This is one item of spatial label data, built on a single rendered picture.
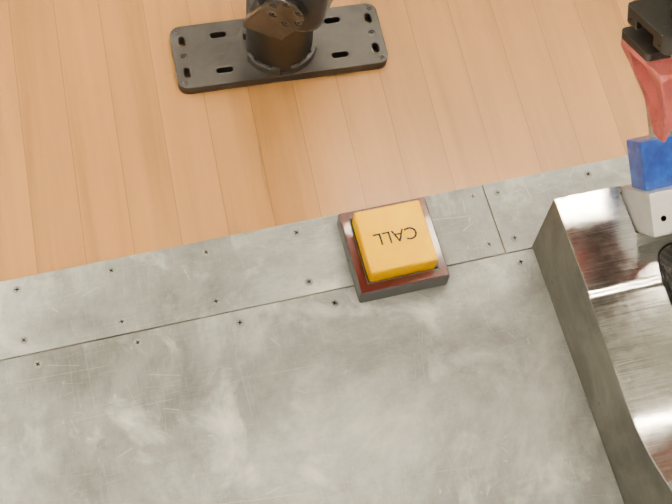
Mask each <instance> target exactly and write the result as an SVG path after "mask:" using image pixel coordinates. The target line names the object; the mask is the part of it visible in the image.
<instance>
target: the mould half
mask: <svg viewBox="0 0 672 504"><path fill-rule="evenodd" d="M620 192H622V191H621V185H619V186H614V187H609V188H604V189H599V190H594V191H589V192H584V193H580V194H575V195H570V196H565V197H560V198H555V199H554V200H553V202H552V204H551V206H550V208H549V211H548V213H547V215H546V217H545V219H544V221H543V224H542V226H541V228H540V230H539V232H538V234H537V236H536V239H535V241H534V243H533V245H532V247H533V250H534V253H535V256H536V259H537V261H538V264H539V267H540V270H541V273H542V275H543V278H544V281H545V284H546V287H547V289H548V292H549V295H550V298H551V300H552V303H553V306H554V309H555V312H556V314H557V317H558V320H559V323H560V326H561V328H562V331H563V334H564V337H565V339H566V342H567V345H568V348H569V351H570V353H571V356H572V359H573V362H574V365H575V367H576V370H577V373H578V376H579V379H580V381H581V384H582V387H583V390H584V392H585V395H586V398H587V401H588V404H589V406H590V409H591V412H592V415H593V418H594V420H595V423H596V426H597V429H598V432H599V434H600V437H601V440H602V443H603V445H604V448H605V451H606V454H607V457H608V459H609V462H610V465H611V468H612V471H613V473H614V476H615V479H616V482H617V484H618V487H619V490H620V493H621V496H622V498H623V501H624V504H672V305H671V302H670V300H669V297H668V294H667V292H666V290H665V287H664V284H663V281H662V277H661V273H660V271H659V268H658V267H659V263H658V256H659V253H660V251H661V249H662V248H663V247H664V246H666V245H667V244H670V243H672V234H669V235H664V236H659V237H652V236H649V235H646V234H643V233H640V232H637V233H636V232H635V229H634V227H633V224H632V222H631V219H630V217H629V214H628V212H627V209H626V207H625V204H624V202H623V199H622V197H621V194H620Z"/></svg>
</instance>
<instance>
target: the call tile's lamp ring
mask: <svg viewBox="0 0 672 504"><path fill-rule="evenodd" d="M415 200H418V201H419V202H420V204H421V208H422V211H423V214H424V217H425V220H426V223H427V226H428V229H429V232H430V236H431V239H432V242H433V245H434V248H435V251H436V254H437V257H438V260H437V264H438V267H439V269H438V270H433V271H428V272H424V273H419V274H414V275H410V276H405V277H400V278H395V279H391V280H386V281H381V282H376V283H372V284H367V280H366V277H365V274H364V270H363V267H362V263H361V260H360V256H359V253H358V250H357V246H356V243H355V239H354V236H353V233H352V229H351V226H350V222H349V219H352V218H353V214H354V213H356V212H360V211H365V210H370V209H375V208H380V207H385V206H390V205H395V204H400V203H405V202H410V201H415ZM339 216H340V220H341V223H342V227H343V230H344V233H345V237H346V240H347V244H348V247H349V251H350V254H351V258H352V261H353V264H354V268H355V271H356V275H357V278H358V282H359V285H360V289H361V292H362V294H363V293H367V292H372V291H377V290H381V289H386V288H391V287H395V286H400V285H405V284H409V283H414V282H419V281H424V280H428V279H433V278H438V277H442V276H447V275H449V272H448V269H447V266H446V263H445V260H444V257H443V254H442V251H441V248H440V245H439V242H438V239H437V235H436V232H435V229H434V226H433V223H432V220H431V217H430V214H429V211H428V208H427V205H426V202H425V198H424V197H421V198H416V199H411V200H406V201H401V202H396V203H391V204H386V205H381V206H376V207H371V208H366V209H361V210H356V211H351V212H346V213H341V214H339Z"/></svg>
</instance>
